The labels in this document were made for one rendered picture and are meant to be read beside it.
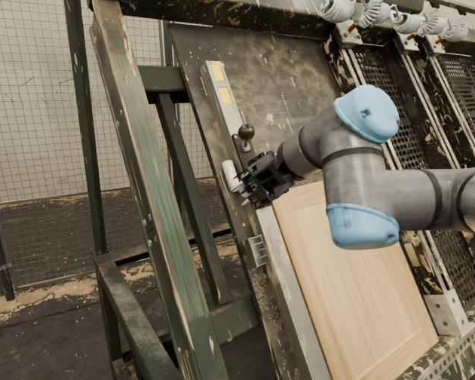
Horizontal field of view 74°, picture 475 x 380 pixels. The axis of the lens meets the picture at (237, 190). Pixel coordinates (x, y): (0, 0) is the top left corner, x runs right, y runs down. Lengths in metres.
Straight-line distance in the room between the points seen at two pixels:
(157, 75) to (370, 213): 0.70
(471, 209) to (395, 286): 0.73
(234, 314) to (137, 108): 0.52
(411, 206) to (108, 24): 0.73
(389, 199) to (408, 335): 0.77
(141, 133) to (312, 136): 0.40
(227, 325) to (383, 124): 0.57
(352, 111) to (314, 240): 0.55
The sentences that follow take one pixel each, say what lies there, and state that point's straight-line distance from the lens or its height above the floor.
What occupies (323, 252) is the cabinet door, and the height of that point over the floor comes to 1.20.
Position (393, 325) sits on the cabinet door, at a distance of 1.08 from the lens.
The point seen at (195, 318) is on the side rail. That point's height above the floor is 1.20.
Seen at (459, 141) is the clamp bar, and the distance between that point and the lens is 1.73.
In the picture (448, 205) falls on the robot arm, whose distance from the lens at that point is 0.42.
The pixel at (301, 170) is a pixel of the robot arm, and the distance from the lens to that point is 0.48.
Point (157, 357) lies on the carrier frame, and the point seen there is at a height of 0.79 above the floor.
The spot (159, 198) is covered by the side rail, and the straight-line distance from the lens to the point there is 0.68.
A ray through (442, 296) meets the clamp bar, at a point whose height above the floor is 1.02.
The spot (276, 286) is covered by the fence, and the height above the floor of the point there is 1.18.
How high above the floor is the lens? 1.63
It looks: 18 degrees down
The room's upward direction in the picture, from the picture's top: straight up
